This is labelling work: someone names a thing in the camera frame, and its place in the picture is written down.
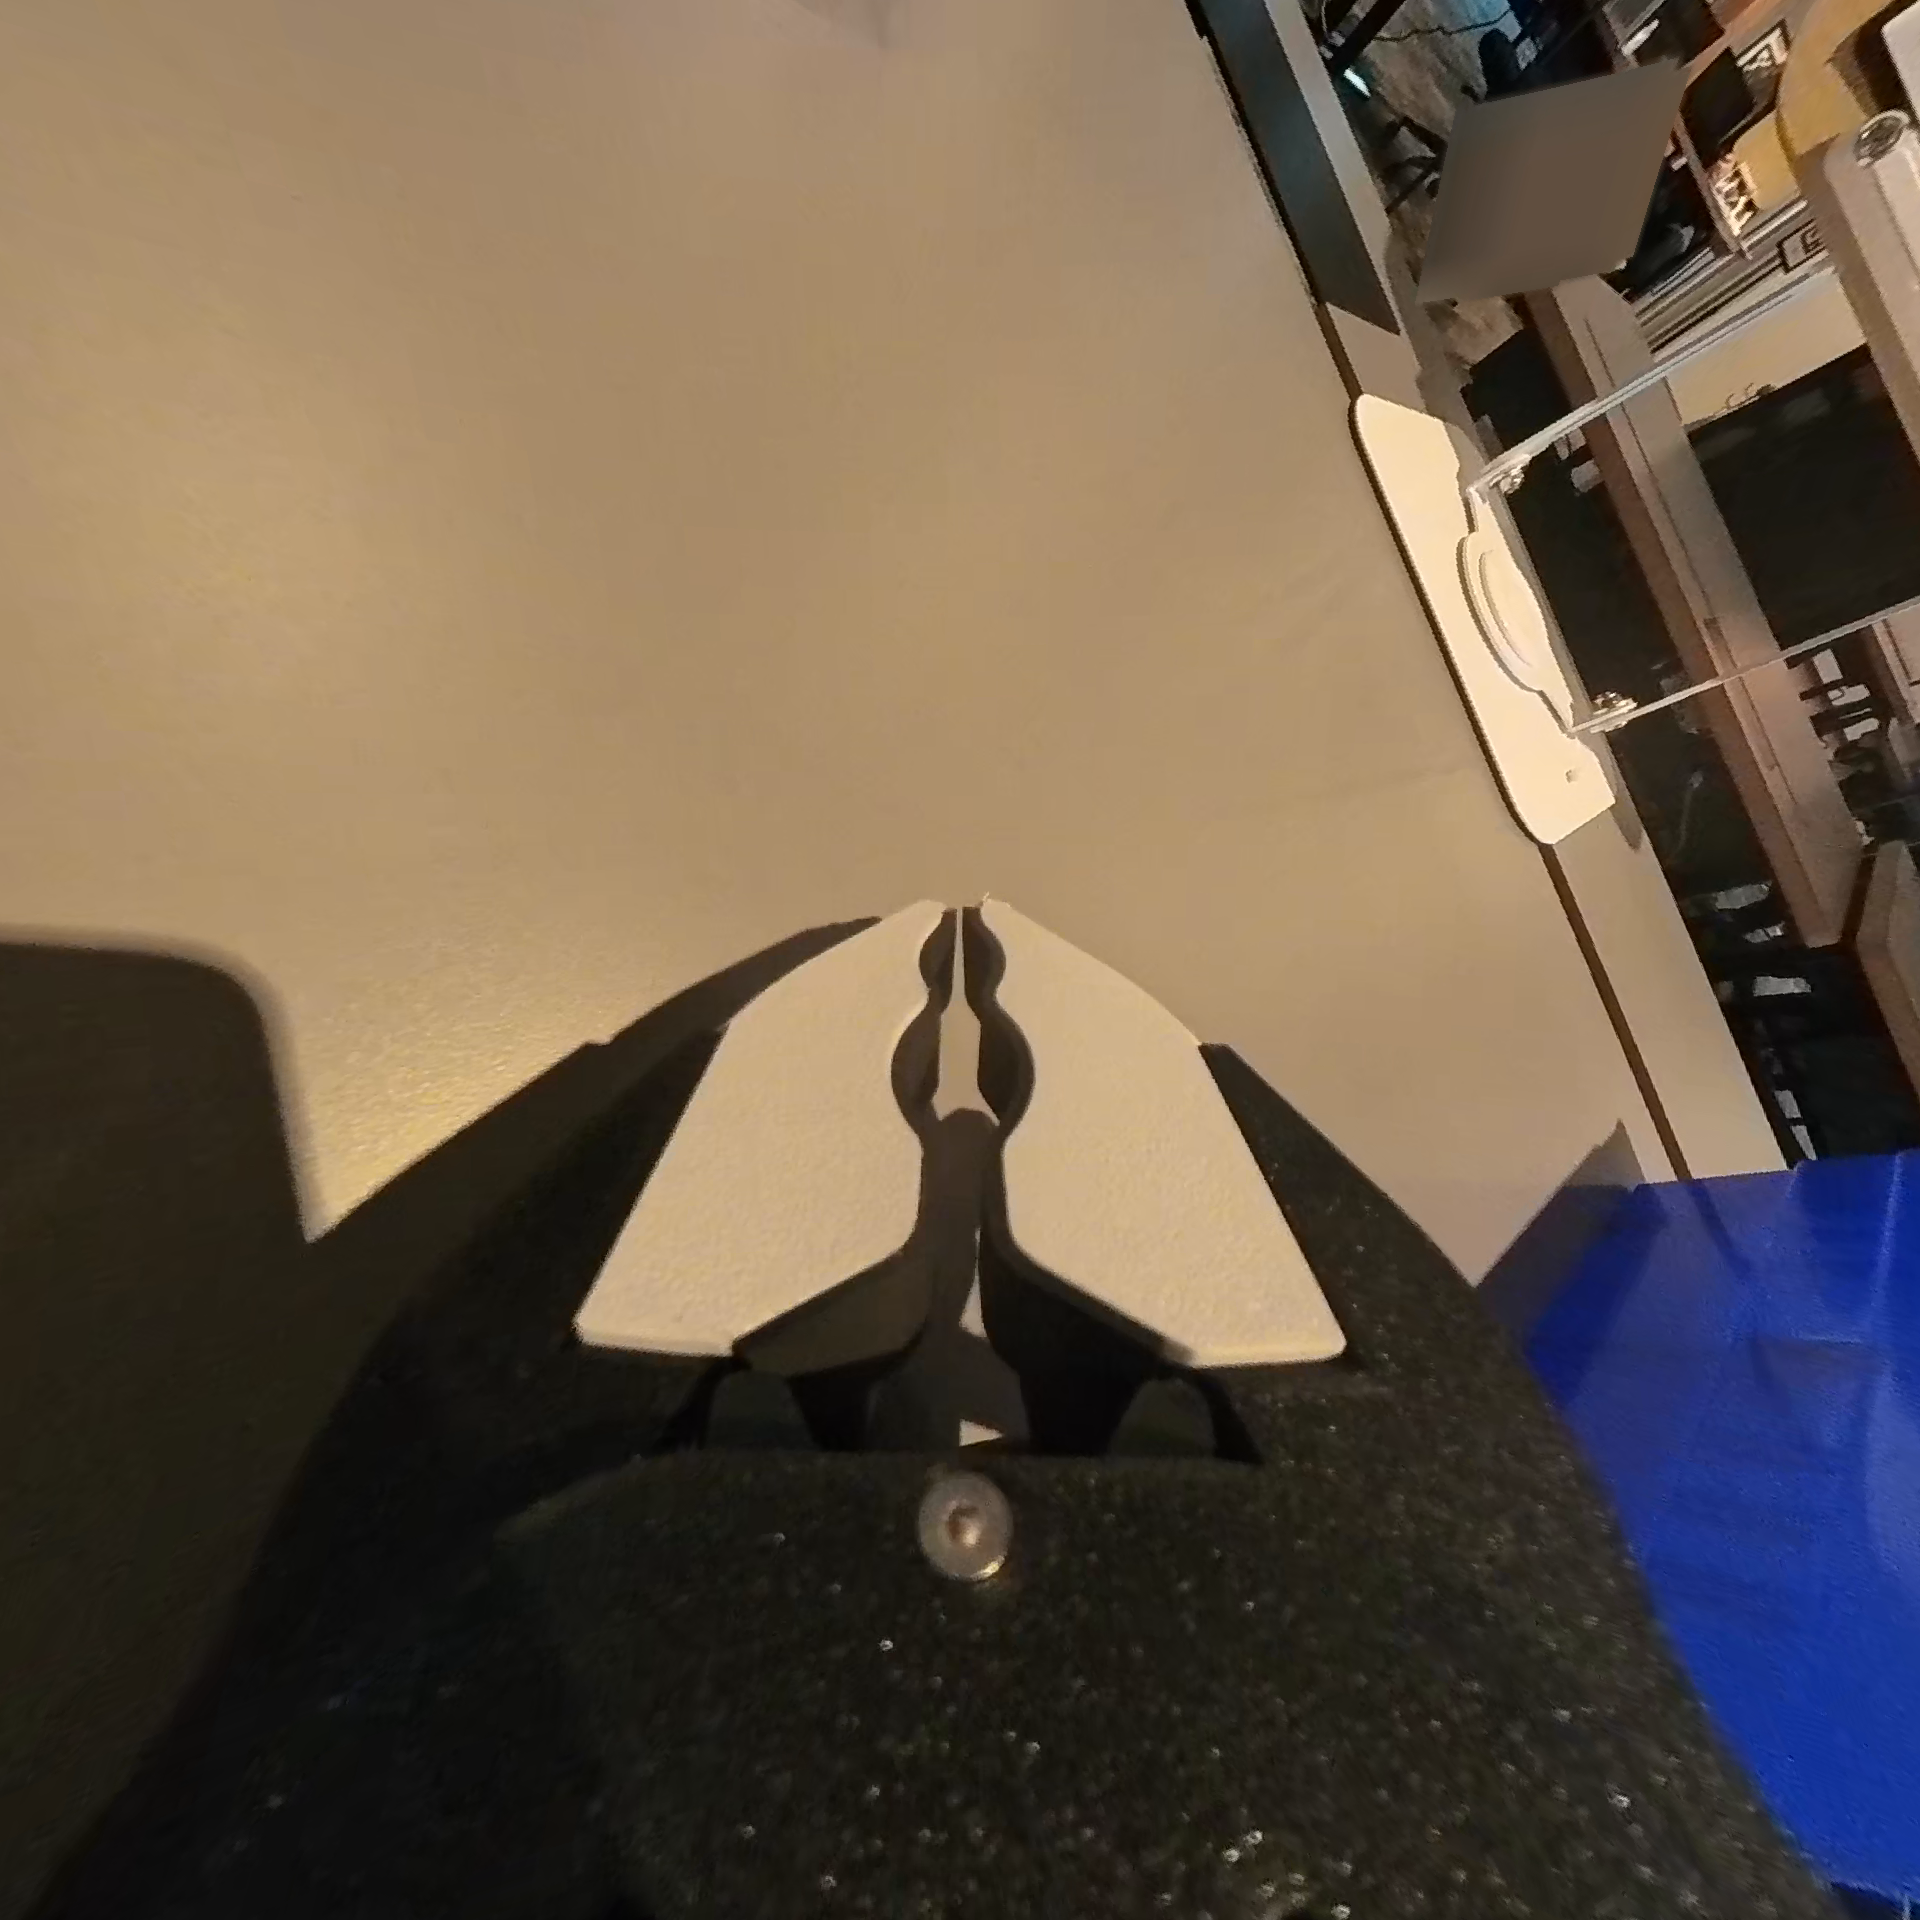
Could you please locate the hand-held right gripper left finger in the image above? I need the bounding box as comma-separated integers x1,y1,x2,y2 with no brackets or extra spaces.
574,900,969,1374

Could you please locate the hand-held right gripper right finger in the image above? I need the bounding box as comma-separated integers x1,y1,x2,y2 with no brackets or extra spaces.
958,897,1348,1368

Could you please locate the blue plastic bin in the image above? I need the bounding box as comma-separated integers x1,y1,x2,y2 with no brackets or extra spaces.
1484,1151,1920,1907

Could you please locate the brown background desk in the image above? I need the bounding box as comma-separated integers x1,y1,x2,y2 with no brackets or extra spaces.
1522,278,1869,952

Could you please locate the grey flat panel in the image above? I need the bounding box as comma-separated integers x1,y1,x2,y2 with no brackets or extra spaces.
1418,59,1679,308

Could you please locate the black desk cable cover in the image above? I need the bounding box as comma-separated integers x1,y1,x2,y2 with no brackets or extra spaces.
1200,0,1405,335

